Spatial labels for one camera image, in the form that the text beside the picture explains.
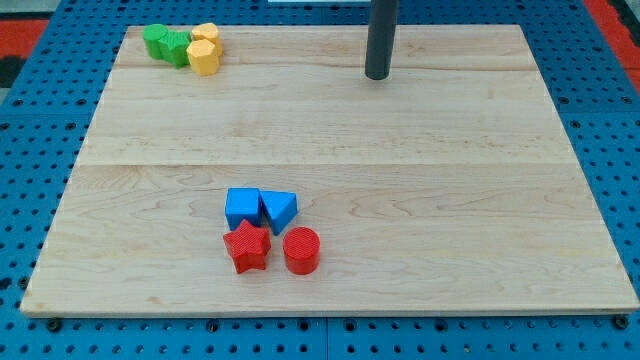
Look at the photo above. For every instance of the light wooden board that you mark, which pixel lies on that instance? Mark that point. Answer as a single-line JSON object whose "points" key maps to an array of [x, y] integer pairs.
{"points": [[448, 189]]}

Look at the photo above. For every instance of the blue triangle block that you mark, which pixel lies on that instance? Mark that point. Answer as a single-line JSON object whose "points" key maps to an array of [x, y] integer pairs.
{"points": [[280, 208]]}

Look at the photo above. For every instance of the red cylinder block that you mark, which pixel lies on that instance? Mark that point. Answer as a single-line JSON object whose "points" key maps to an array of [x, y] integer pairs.
{"points": [[301, 246]]}

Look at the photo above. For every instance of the blue cube block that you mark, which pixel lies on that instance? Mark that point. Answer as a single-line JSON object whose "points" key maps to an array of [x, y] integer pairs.
{"points": [[243, 204]]}

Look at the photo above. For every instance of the red star block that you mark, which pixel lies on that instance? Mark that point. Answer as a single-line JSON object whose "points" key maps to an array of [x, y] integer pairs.
{"points": [[248, 246]]}

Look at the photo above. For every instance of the yellow hexagon block front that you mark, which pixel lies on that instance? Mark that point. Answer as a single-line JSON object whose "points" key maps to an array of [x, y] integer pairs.
{"points": [[203, 57]]}

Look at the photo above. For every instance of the yellow pentagon block rear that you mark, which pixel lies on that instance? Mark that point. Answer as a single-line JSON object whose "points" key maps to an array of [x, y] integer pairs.
{"points": [[210, 32]]}

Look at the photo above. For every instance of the green star block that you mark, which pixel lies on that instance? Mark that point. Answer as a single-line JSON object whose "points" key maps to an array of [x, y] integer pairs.
{"points": [[173, 46]]}

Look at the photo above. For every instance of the green cylinder block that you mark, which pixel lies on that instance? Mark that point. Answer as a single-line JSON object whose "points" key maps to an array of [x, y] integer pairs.
{"points": [[151, 35]]}

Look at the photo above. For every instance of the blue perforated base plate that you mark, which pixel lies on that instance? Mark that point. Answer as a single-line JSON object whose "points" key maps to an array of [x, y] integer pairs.
{"points": [[49, 107]]}

